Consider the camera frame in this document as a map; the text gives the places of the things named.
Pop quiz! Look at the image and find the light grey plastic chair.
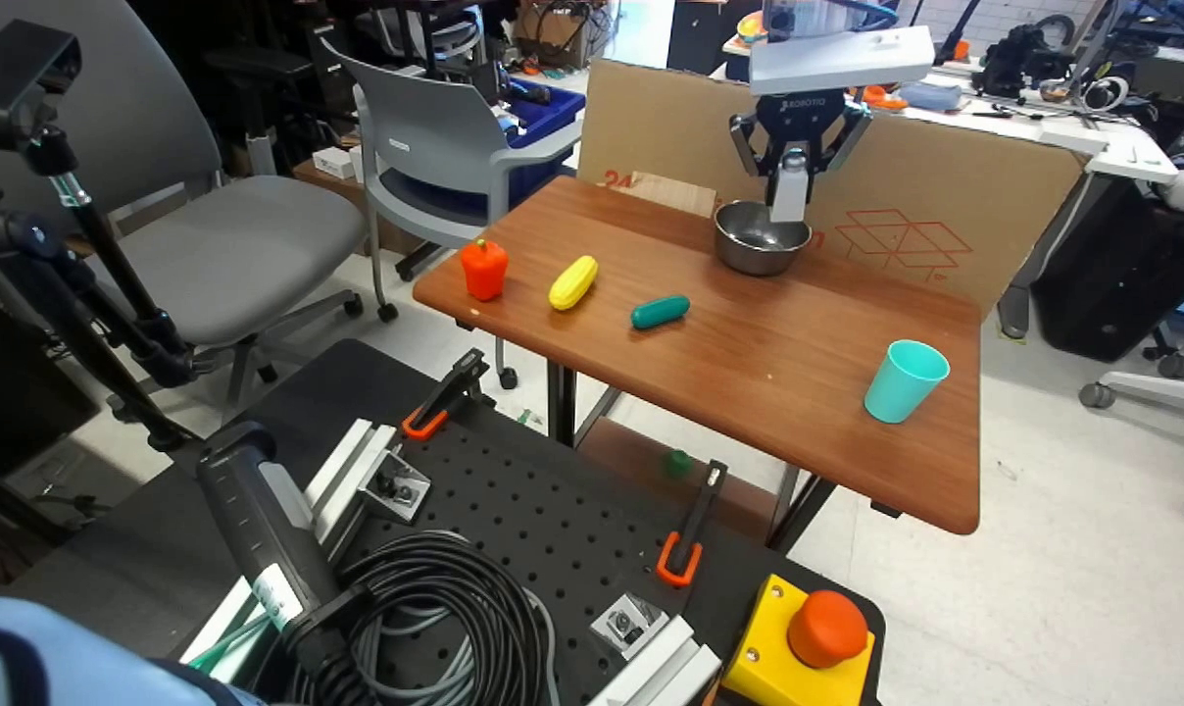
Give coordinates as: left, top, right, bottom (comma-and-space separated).
323, 39, 583, 277

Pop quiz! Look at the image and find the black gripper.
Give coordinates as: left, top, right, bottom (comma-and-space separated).
729, 91, 870, 175

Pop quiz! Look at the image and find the teal plastic cup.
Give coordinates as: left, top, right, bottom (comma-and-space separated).
864, 337, 953, 424

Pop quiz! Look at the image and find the black orange clamp left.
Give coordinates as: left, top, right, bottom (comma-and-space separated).
401, 349, 487, 440

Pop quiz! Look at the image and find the cardboard sheet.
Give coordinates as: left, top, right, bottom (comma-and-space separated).
579, 61, 1087, 315

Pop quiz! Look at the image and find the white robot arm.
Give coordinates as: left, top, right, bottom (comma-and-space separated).
729, 26, 933, 175

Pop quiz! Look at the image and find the coiled black cable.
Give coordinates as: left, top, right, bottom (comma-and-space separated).
287, 526, 564, 706

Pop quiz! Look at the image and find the steel bowl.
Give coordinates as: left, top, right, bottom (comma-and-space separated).
712, 198, 806, 277

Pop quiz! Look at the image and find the yellow plastic corn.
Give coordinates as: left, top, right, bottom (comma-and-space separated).
550, 253, 598, 311

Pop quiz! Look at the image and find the black camera tripod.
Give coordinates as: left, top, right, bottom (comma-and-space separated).
0, 15, 205, 545

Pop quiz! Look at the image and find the wooden table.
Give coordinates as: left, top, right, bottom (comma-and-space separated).
410, 181, 980, 532

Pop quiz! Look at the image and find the orange plastic pepper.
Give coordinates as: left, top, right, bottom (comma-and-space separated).
457, 240, 510, 303

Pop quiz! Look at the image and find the grey office chair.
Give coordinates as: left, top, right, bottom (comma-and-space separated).
0, 0, 383, 390

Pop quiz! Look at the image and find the black orange clamp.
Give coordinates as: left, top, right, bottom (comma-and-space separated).
401, 349, 487, 440
656, 457, 725, 589

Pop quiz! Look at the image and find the yellow emergency stop box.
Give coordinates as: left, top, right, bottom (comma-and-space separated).
723, 571, 879, 706

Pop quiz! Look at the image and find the black orange clamp right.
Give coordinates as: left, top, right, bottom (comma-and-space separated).
656, 457, 725, 589

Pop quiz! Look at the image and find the green plastic cucumber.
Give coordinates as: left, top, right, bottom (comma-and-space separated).
632, 292, 690, 329

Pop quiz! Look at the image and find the white salt cellar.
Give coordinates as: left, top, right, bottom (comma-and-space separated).
768, 172, 811, 222

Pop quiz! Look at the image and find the black perforated board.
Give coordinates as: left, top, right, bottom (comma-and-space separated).
0, 337, 888, 706

